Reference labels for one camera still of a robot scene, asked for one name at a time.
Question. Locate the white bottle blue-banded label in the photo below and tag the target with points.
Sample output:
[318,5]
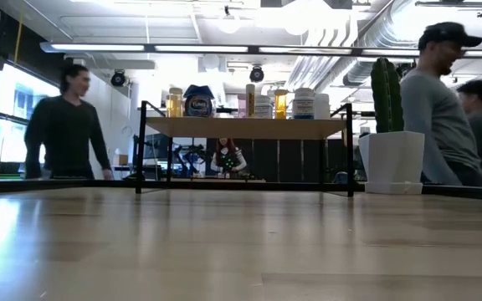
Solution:
[304,106]
[264,109]

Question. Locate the orange pill vial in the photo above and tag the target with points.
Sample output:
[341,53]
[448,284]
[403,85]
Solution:
[280,104]

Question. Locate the blue-capped Tums bottle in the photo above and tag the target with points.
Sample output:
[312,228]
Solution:
[199,104]

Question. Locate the large pale yellow pill vial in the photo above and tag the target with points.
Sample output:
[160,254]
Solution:
[180,100]

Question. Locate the small plain white bottle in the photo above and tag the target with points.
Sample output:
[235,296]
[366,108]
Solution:
[321,106]

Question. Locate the wooden shelf black metal legs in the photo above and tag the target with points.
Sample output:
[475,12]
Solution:
[245,127]

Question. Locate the black partition panels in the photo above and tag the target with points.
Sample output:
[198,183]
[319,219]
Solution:
[291,161]

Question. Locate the black round spotlight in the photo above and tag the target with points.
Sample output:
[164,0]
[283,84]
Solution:
[256,74]
[118,78]

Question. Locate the blue and white object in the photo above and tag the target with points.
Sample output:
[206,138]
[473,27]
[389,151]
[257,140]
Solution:
[340,177]

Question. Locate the cardboard box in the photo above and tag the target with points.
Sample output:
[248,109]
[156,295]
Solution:
[119,159]

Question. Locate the white hexagonal planter pot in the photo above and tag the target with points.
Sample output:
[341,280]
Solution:
[391,163]

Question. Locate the green cactus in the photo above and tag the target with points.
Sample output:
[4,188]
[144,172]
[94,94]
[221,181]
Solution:
[385,96]

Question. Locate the long ceiling light fixture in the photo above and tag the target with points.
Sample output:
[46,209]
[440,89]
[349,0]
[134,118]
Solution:
[98,47]

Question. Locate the large window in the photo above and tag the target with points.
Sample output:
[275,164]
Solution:
[11,96]

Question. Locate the black ceiling camera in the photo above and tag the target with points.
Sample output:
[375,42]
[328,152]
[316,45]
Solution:
[404,67]

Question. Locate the silver ventilation duct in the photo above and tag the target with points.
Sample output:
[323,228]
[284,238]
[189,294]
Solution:
[391,29]

